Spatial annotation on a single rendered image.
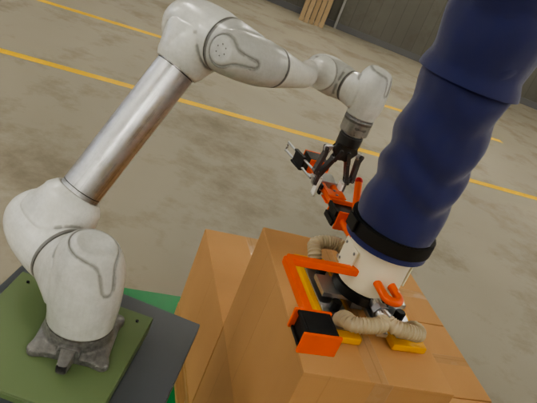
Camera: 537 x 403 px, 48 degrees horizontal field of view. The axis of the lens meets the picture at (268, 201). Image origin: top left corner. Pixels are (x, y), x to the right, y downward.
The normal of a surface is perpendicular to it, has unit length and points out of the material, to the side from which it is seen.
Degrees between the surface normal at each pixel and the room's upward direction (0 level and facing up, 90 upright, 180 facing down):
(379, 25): 90
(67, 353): 10
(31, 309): 4
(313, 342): 90
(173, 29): 66
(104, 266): 60
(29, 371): 4
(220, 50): 81
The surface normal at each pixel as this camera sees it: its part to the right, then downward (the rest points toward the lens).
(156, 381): 0.34, -0.84
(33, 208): -0.41, -0.39
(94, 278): 0.40, 0.23
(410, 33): -0.16, 0.40
